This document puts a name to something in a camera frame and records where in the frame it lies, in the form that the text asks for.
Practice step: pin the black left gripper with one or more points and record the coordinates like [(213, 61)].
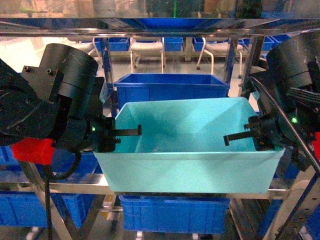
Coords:
[(93, 133)]

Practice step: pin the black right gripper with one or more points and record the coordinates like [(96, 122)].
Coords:
[(271, 130)]

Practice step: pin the teal plastic bin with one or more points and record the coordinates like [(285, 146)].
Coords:
[(182, 149)]

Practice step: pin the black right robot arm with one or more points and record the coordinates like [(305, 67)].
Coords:
[(288, 95)]

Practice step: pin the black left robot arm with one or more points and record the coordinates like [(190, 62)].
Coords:
[(58, 100)]

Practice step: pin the blue crate behind teal bin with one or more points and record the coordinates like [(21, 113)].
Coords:
[(141, 87)]

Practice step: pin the blue crate lower middle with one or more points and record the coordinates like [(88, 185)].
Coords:
[(188, 215)]

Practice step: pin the blue crate lower left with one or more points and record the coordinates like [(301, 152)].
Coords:
[(23, 209)]

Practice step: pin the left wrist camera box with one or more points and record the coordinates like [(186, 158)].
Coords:
[(100, 89)]

